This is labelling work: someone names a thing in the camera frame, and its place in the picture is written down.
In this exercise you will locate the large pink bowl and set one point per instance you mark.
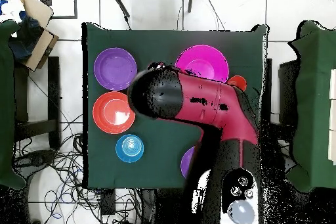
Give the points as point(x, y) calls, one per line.
point(202, 58)

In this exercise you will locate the large orange bowl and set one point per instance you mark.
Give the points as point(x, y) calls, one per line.
point(110, 113)

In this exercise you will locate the blue bowl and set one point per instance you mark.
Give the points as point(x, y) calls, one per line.
point(129, 148)

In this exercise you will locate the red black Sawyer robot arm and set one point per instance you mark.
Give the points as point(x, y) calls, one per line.
point(204, 103)

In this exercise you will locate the stack of white boxes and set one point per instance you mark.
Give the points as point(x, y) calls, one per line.
point(333, 116)

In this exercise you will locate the purple bowl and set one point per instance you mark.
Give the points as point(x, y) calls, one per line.
point(187, 163)
point(115, 69)

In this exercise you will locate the black tripod leg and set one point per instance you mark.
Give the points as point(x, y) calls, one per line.
point(121, 4)
point(190, 0)

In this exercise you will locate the dark green tablecloth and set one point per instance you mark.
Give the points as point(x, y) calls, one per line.
point(162, 142)

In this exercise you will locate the orange cup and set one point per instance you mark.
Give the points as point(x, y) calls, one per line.
point(239, 82)

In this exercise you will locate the black bench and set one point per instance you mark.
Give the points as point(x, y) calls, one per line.
point(53, 90)

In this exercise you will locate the cardboard box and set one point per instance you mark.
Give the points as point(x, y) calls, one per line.
point(44, 45)

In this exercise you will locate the black side stand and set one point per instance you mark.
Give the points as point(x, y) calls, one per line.
point(287, 90)

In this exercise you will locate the dark blue cloth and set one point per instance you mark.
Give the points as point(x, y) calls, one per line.
point(26, 40)

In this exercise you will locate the black power adapter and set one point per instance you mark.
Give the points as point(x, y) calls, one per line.
point(108, 203)

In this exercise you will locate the green covered side table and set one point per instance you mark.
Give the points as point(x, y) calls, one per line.
point(5, 103)
point(312, 103)

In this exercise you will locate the dark floor frame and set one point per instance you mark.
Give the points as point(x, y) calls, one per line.
point(75, 3)

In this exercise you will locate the black pedestal leg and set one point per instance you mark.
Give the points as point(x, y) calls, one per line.
point(34, 159)

